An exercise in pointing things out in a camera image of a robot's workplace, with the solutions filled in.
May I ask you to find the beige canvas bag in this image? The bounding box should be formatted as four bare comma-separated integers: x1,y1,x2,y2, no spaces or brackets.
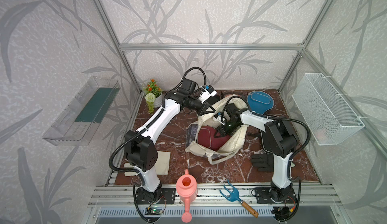
185,95,249,165

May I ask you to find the blue paddle case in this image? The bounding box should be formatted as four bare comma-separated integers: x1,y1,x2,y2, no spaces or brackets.
248,91,274,115

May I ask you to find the maroon paddle case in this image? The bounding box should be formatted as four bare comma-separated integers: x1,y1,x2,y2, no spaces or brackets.
197,126,231,151

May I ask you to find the black paddle case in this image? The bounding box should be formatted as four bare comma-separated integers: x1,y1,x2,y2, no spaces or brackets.
261,121,274,153

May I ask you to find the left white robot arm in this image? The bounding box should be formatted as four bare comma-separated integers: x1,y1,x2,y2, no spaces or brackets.
124,86,217,199

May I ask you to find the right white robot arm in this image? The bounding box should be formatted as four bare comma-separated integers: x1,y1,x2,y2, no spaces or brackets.
213,108,310,203

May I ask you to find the white flower pot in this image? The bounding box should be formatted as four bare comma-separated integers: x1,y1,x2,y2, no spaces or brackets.
144,93,162,108

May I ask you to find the black and green glove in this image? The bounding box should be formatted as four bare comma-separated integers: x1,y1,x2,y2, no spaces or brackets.
251,153,279,172

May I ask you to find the green artificial plant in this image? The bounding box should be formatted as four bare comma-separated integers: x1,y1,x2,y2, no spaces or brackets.
144,79,162,114

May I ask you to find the beige work glove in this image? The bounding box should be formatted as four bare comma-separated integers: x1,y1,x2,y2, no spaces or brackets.
124,151,170,177

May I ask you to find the blue hand rake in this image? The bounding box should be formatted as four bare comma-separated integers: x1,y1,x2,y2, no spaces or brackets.
219,180,259,218

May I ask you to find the pink watering can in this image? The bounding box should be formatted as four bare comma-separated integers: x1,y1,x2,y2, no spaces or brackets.
176,169,198,224

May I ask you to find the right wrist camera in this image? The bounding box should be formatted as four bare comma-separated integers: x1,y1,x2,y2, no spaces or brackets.
213,104,241,125

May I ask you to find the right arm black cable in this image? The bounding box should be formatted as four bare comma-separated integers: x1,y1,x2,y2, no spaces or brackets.
222,94,312,161

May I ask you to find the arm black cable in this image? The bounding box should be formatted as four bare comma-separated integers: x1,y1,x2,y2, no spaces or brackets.
108,66,208,188
222,94,312,161

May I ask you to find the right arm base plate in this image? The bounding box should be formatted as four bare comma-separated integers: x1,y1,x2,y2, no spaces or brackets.
252,186,297,204

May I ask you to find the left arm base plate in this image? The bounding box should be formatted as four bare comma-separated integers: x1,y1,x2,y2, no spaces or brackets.
135,187,176,205

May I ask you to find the white wire mesh basket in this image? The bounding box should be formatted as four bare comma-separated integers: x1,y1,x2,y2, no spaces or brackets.
292,73,365,146

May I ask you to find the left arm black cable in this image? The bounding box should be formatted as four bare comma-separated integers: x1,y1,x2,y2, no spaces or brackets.
108,66,208,188

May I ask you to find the clear plastic wall shelf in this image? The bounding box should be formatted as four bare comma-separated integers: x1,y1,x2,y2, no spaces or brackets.
42,76,121,146

